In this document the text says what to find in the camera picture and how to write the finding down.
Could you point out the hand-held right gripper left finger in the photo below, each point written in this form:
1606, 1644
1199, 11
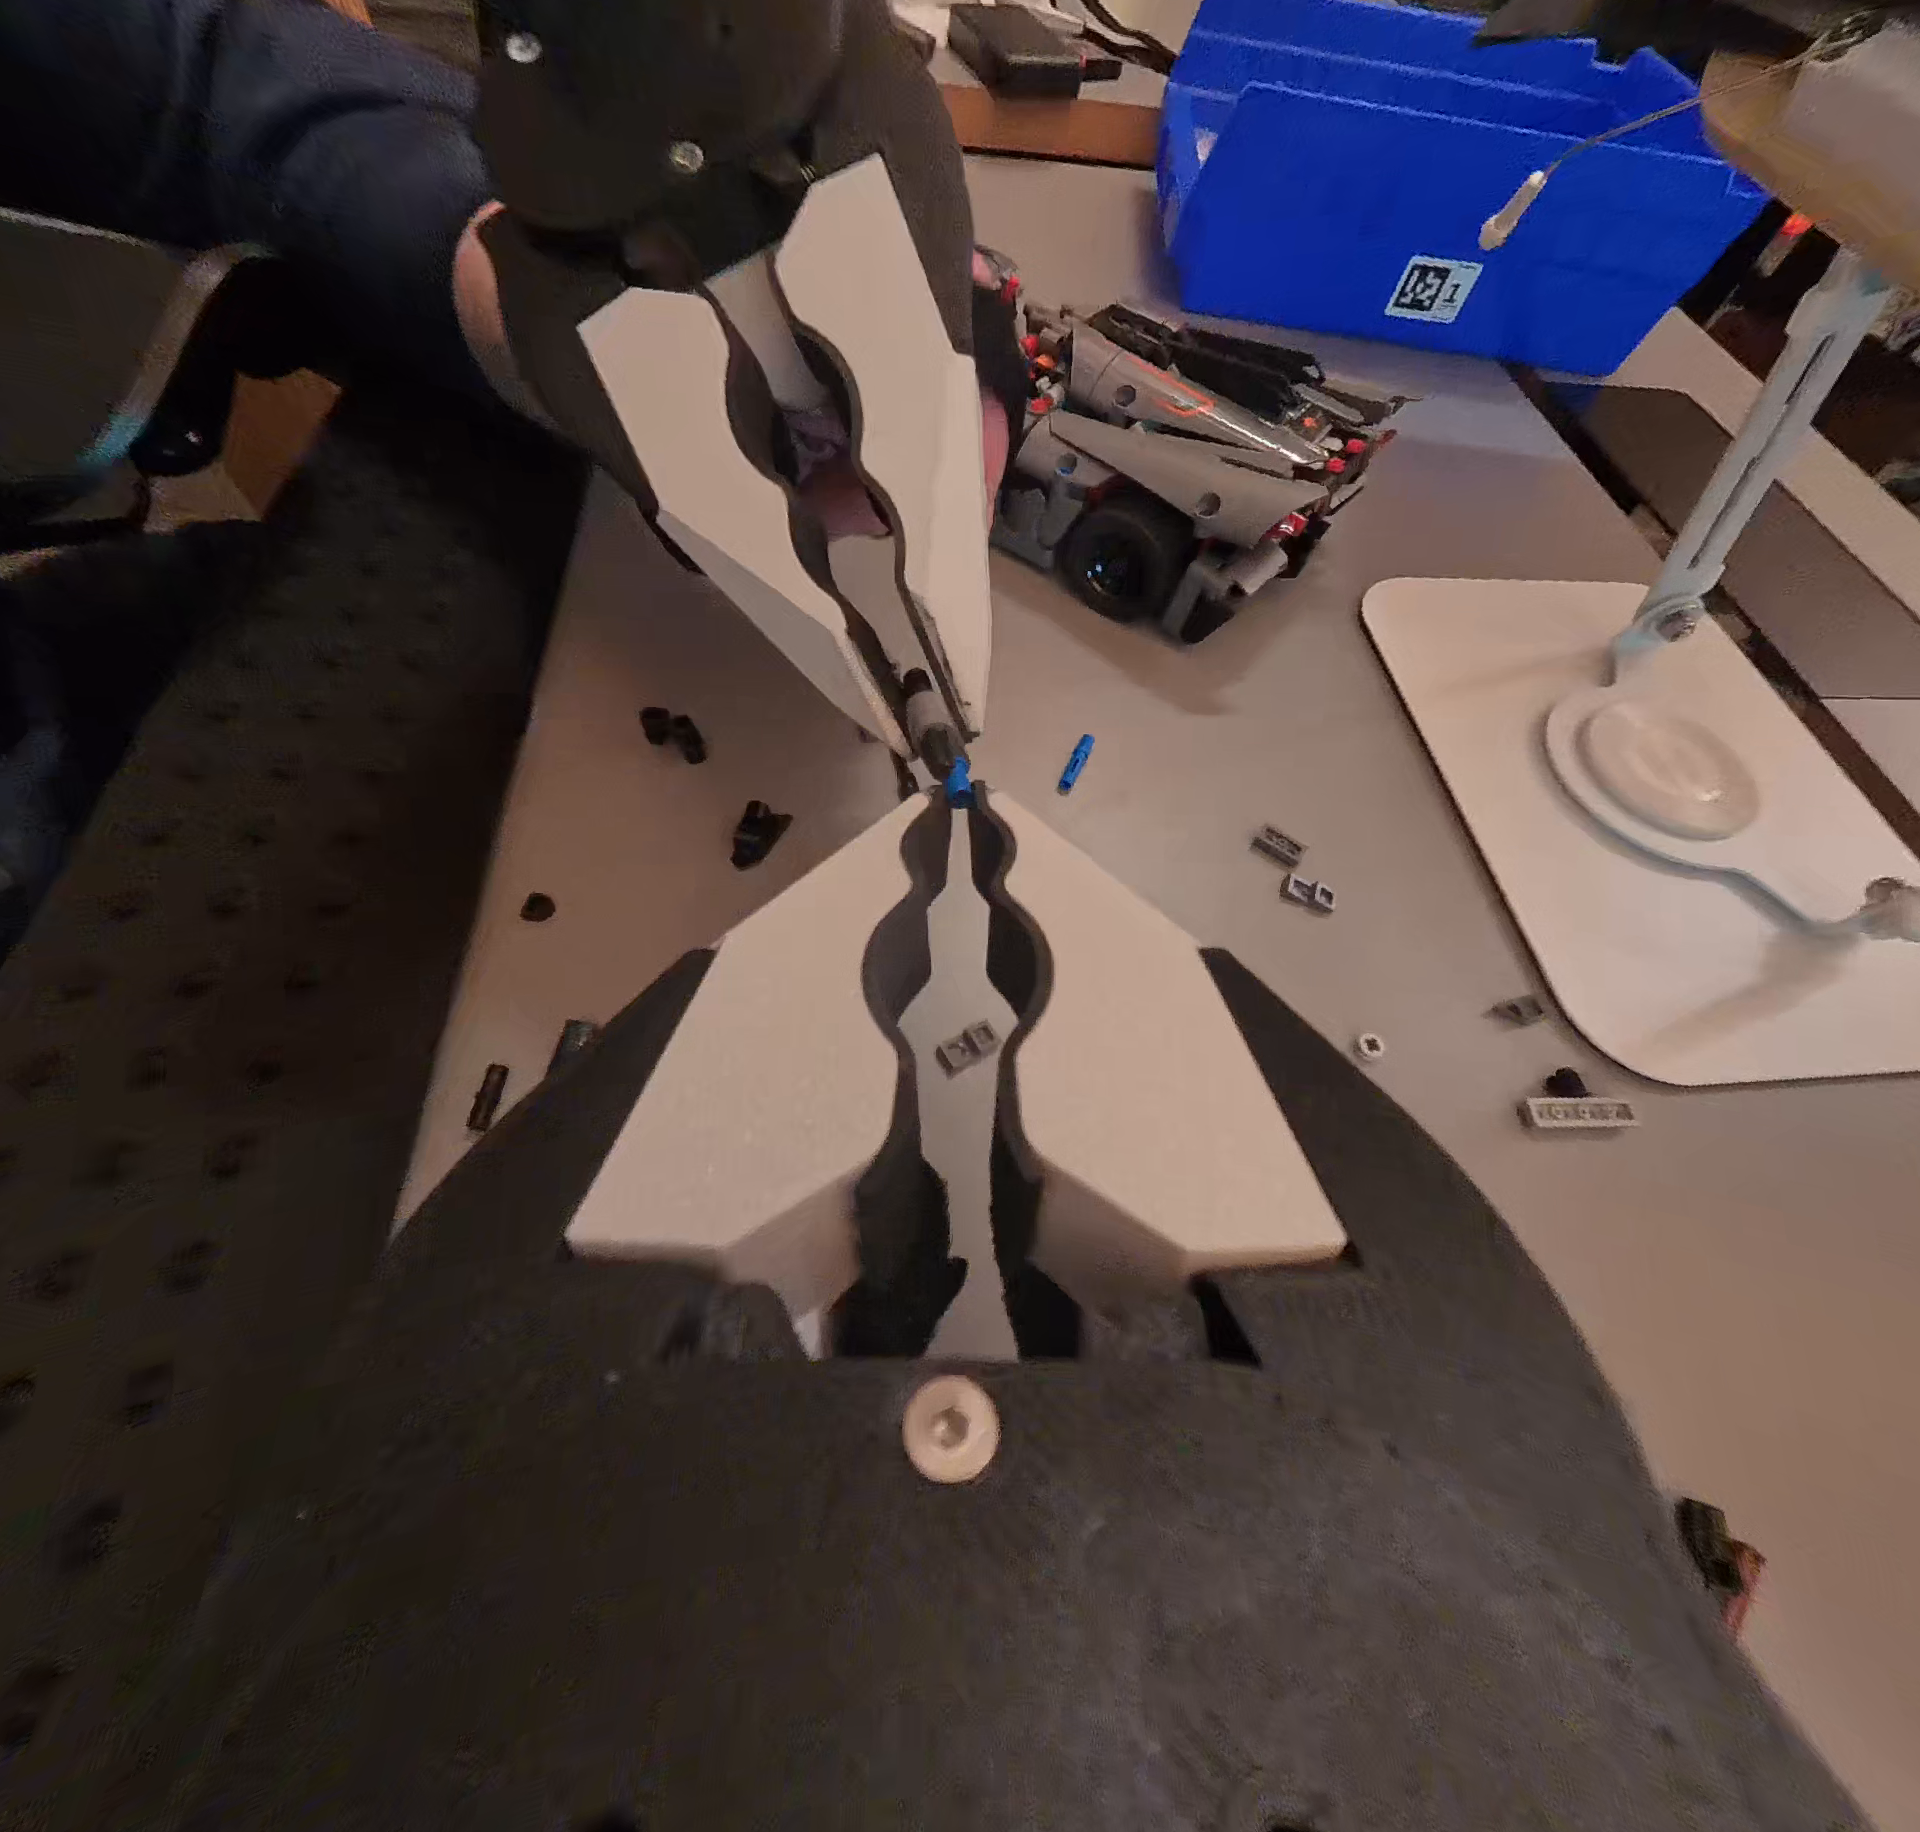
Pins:
736, 1112

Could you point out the blue lego pin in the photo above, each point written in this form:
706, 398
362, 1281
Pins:
1076, 763
956, 777

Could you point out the black rectangular case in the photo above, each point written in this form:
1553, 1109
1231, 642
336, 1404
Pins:
1026, 49

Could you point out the scattered small lego pieces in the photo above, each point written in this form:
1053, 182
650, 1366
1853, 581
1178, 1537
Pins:
756, 830

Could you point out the grey lego car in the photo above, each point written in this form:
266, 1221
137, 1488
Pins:
1186, 497

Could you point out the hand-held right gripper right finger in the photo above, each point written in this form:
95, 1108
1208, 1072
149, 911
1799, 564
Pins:
1186, 1112

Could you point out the black chair armrest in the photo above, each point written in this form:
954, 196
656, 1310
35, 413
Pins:
90, 362

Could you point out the person's left hand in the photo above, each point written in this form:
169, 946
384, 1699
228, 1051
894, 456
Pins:
1005, 453

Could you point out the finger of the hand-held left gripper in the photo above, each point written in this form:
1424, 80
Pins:
675, 423
930, 437

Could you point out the blue storage bin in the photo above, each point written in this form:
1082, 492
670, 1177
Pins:
1306, 212

